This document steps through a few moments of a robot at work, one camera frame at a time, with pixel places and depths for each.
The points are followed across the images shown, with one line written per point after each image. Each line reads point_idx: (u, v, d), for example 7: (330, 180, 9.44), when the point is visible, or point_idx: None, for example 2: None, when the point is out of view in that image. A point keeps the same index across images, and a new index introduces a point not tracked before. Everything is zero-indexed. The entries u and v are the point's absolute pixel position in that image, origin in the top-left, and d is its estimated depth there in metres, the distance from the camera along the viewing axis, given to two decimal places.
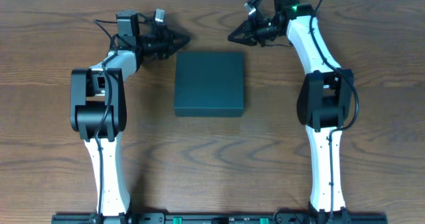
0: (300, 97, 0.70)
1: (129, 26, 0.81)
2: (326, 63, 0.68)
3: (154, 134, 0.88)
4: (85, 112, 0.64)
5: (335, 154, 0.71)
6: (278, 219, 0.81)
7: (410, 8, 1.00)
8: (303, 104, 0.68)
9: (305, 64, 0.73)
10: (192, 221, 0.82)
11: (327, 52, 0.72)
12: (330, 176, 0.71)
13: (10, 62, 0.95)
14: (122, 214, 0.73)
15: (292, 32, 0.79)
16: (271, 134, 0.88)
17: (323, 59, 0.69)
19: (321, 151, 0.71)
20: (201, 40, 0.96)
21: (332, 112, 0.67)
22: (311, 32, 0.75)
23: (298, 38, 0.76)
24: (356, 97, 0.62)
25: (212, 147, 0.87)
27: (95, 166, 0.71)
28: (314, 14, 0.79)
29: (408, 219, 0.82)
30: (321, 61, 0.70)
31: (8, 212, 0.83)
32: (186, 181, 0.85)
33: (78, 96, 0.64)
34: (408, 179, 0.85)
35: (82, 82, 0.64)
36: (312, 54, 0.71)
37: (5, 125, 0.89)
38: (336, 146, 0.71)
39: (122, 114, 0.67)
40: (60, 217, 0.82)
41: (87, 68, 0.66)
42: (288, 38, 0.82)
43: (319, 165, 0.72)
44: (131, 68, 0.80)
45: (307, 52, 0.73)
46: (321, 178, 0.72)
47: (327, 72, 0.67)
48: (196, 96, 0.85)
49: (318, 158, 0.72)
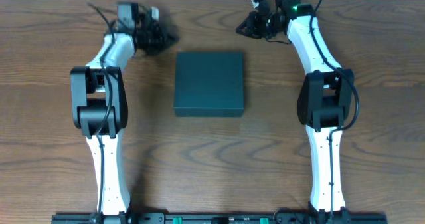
0: (300, 96, 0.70)
1: (130, 10, 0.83)
2: (327, 63, 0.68)
3: (154, 134, 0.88)
4: (87, 110, 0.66)
5: (335, 154, 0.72)
6: (278, 219, 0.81)
7: (410, 8, 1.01)
8: (303, 104, 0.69)
9: (306, 64, 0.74)
10: (192, 221, 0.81)
11: (327, 52, 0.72)
12: (330, 176, 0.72)
13: (10, 62, 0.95)
14: (122, 213, 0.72)
15: (292, 32, 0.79)
16: (271, 134, 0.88)
17: (323, 59, 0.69)
19: (321, 150, 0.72)
20: (201, 40, 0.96)
21: (332, 112, 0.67)
22: (311, 31, 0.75)
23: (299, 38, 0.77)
24: (356, 97, 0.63)
25: (212, 147, 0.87)
27: (95, 163, 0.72)
28: (313, 13, 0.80)
29: (408, 219, 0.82)
30: (321, 60, 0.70)
31: (8, 212, 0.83)
32: (186, 181, 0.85)
33: (80, 97, 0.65)
34: (408, 179, 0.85)
35: (82, 82, 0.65)
36: (313, 54, 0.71)
37: (5, 125, 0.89)
38: (337, 146, 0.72)
39: (123, 112, 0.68)
40: (60, 217, 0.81)
41: (86, 68, 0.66)
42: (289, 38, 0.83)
43: (319, 164, 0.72)
44: (127, 53, 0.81)
45: (307, 52, 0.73)
46: (321, 178, 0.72)
47: (327, 72, 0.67)
48: (196, 94, 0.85)
49: (318, 158, 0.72)
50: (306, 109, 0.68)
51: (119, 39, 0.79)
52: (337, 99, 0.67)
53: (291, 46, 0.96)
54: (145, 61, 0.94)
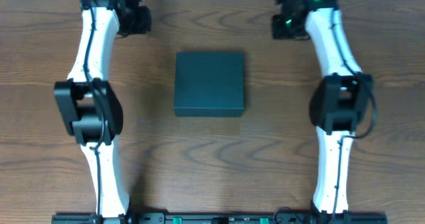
0: (315, 97, 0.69)
1: None
2: (346, 66, 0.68)
3: (154, 134, 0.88)
4: (80, 122, 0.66)
5: (343, 158, 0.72)
6: (278, 219, 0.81)
7: (410, 8, 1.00)
8: (316, 107, 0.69)
9: (323, 61, 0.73)
10: (192, 221, 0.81)
11: (347, 53, 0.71)
12: (336, 179, 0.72)
13: (10, 62, 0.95)
14: (122, 215, 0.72)
15: (313, 24, 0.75)
16: (271, 134, 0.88)
17: (342, 61, 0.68)
19: (330, 153, 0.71)
20: (201, 40, 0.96)
21: (346, 115, 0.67)
22: (333, 28, 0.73)
23: (319, 33, 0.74)
24: (374, 106, 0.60)
25: (212, 147, 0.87)
27: (93, 170, 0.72)
28: (337, 5, 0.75)
29: (408, 219, 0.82)
30: (340, 61, 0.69)
31: (7, 212, 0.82)
32: (186, 181, 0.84)
33: (66, 113, 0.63)
34: (408, 179, 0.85)
35: (67, 99, 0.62)
36: (333, 53, 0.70)
37: (5, 125, 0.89)
38: (346, 151, 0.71)
39: (116, 118, 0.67)
40: (60, 217, 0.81)
41: (69, 83, 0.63)
42: (307, 29, 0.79)
43: (327, 167, 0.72)
44: (111, 26, 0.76)
45: (326, 48, 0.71)
46: (327, 180, 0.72)
47: (346, 76, 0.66)
48: (196, 95, 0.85)
49: (326, 160, 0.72)
50: (319, 112, 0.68)
51: (98, 12, 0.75)
52: (353, 103, 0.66)
53: (291, 46, 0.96)
54: (145, 61, 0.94)
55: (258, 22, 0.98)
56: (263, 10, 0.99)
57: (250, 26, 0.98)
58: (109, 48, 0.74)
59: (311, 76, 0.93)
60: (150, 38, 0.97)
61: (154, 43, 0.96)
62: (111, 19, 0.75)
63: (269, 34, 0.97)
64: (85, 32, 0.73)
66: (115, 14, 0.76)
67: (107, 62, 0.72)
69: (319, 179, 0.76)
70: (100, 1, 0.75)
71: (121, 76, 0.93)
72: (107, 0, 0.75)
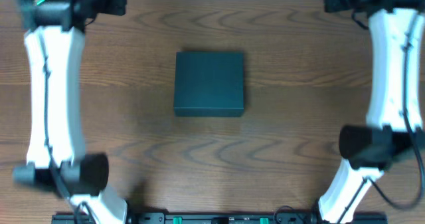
0: (353, 137, 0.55)
1: None
2: (404, 117, 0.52)
3: (154, 134, 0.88)
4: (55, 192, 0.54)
5: (364, 189, 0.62)
6: (278, 219, 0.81)
7: None
8: (351, 140, 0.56)
9: (377, 92, 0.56)
10: (192, 221, 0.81)
11: (412, 96, 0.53)
12: (348, 202, 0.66)
13: (10, 62, 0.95)
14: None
15: (380, 26, 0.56)
16: (271, 134, 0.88)
17: (403, 112, 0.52)
19: (350, 183, 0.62)
20: (201, 40, 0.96)
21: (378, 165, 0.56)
22: (408, 48, 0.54)
23: (386, 46, 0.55)
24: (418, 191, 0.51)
25: (212, 147, 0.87)
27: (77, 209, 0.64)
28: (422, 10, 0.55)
29: (408, 219, 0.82)
30: (400, 110, 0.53)
31: (8, 212, 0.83)
32: (186, 181, 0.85)
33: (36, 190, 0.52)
34: (408, 180, 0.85)
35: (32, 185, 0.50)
36: (392, 94, 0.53)
37: (6, 125, 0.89)
38: (369, 183, 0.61)
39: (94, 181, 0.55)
40: (60, 217, 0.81)
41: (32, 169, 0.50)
42: (372, 26, 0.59)
43: (342, 191, 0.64)
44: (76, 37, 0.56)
45: (386, 83, 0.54)
46: (338, 202, 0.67)
47: (400, 132, 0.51)
48: (196, 95, 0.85)
49: (345, 186, 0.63)
50: (352, 147, 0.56)
51: (46, 36, 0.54)
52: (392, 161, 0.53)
53: (291, 46, 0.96)
54: (145, 61, 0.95)
55: (258, 22, 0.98)
56: (263, 10, 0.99)
57: (250, 27, 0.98)
58: (74, 84, 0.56)
59: (311, 76, 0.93)
60: (150, 39, 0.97)
61: (155, 43, 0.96)
62: (71, 43, 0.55)
63: (268, 35, 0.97)
64: (34, 74, 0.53)
66: (77, 28, 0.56)
67: (72, 113, 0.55)
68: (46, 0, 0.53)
69: (333, 189, 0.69)
70: (47, 2, 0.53)
71: (121, 76, 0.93)
72: (58, 4, 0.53)
